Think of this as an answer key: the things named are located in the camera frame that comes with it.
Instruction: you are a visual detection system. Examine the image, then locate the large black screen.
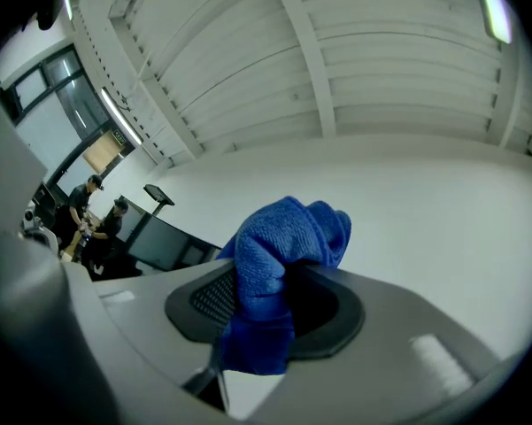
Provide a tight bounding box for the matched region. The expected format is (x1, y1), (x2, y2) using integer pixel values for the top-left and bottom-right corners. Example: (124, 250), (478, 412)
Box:
(117, 194), (225, 278)

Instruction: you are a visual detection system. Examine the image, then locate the black shelf on post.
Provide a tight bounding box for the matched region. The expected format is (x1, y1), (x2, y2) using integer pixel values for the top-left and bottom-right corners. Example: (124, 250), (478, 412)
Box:
(143, 183), (176, 217)

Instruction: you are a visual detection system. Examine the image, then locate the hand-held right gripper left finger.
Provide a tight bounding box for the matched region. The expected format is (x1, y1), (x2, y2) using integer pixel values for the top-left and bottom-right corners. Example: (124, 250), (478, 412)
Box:
(92, 258), (238, 388)

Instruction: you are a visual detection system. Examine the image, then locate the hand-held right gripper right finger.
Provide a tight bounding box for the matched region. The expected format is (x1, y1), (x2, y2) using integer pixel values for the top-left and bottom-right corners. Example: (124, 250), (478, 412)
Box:
(251, 264), (501, 425)

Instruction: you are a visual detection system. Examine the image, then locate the blue microfibre cloth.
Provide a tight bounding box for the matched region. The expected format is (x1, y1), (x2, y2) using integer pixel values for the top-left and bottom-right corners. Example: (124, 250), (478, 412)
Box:
(215, 196), (353, 376)

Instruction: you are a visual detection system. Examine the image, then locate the black framed glass door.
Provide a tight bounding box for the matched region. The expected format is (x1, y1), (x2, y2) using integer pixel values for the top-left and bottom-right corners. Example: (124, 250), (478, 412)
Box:
(0, 44), (136, 203)

